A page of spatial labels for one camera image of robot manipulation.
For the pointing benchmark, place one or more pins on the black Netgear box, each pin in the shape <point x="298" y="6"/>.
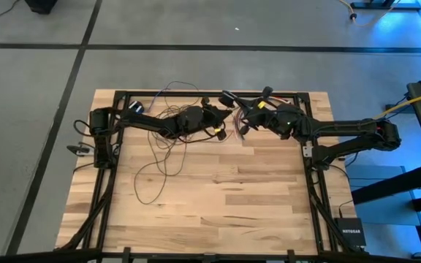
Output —
<point x="350" y="232"/>

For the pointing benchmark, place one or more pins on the blue round camera mount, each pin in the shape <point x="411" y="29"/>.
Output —
<point x="136" y="106"/>

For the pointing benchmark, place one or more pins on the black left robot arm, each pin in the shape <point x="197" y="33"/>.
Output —
<point x="141" y="120"/>

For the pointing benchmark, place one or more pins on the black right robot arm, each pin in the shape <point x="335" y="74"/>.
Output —
<point x="342" y="131"/>

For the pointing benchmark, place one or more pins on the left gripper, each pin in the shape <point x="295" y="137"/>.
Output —
<point x="192" y="120"/>

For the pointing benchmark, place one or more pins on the black overhead gantry bar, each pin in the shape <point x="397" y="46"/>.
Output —
<point x="210" y="257"/>

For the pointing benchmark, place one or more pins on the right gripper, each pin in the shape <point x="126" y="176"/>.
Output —
<point x="283" y="120"/>

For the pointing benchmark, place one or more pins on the black plastic spool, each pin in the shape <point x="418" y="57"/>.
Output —
<point x="227" y="99"/>

